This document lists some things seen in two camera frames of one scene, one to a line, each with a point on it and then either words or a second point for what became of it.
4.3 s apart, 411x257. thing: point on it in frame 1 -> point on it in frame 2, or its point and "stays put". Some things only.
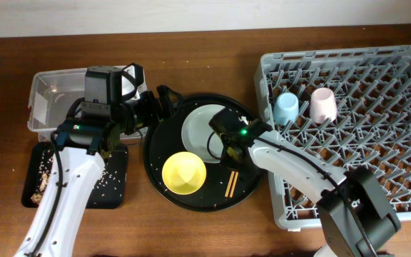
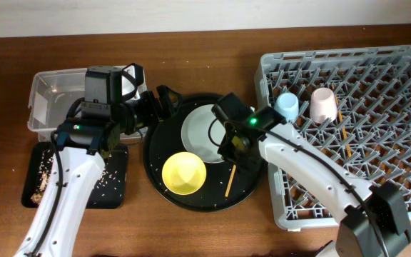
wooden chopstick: x=234 y=183 -> x=342 y=121
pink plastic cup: x=322 y=106 stays put
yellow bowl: x=184 y=173 stays put
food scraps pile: x=46 y=163 stays put
